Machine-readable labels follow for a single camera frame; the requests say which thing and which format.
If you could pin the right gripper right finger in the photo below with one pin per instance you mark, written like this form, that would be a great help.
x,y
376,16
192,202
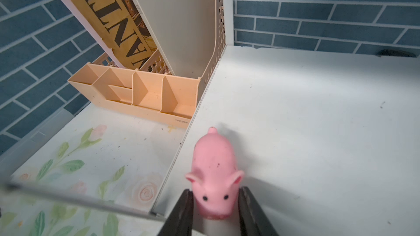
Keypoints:
x,y
253,220

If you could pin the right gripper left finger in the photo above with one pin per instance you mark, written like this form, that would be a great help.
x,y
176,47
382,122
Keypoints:
x,y
180,220

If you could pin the pink pig toy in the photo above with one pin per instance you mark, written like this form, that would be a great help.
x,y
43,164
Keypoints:
x,y
214,176

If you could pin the floral table mat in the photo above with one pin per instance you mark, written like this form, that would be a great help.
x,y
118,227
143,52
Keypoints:
x,y
97,154

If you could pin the white three-tier shelf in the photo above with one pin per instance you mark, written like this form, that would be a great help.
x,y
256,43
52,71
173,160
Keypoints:
x,y
321,101

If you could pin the peach desk file organizer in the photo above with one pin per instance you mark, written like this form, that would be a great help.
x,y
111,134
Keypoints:
x,y
154,93

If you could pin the wanted poster book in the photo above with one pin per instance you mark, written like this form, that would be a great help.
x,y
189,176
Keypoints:
x,y
118,28

